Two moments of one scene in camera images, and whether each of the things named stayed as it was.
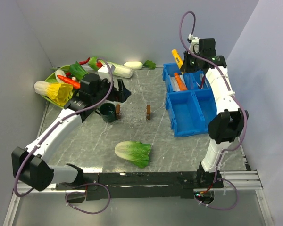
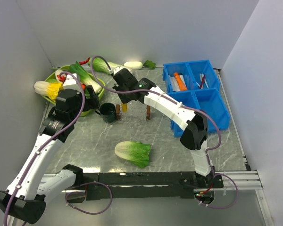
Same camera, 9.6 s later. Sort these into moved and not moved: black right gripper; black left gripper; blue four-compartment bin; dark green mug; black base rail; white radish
Moved: black left gripper; black right gripper
Not moved: dark green mug; black base rail; white radish; blue four-compartment bin
